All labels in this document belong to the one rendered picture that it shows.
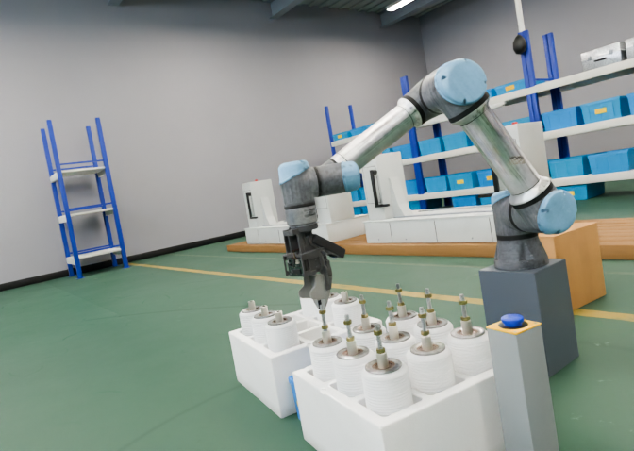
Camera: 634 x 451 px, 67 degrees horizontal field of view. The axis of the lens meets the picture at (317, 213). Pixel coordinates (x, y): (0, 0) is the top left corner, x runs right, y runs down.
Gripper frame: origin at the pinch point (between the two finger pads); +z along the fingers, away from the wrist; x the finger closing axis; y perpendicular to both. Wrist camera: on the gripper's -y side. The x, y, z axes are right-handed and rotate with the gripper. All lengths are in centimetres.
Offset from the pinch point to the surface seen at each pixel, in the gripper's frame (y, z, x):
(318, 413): 9.2, 23.6, 2.3
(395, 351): -4.0, 11.3, 17.4
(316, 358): 5.4, 11.9, 0.5
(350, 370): 7.6, 11.7, 14.0
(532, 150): -229, -27, -42
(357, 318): -29.1, 14.9, -18.5
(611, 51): -477, -109, -58
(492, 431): -9.8, 28.2, 35.1
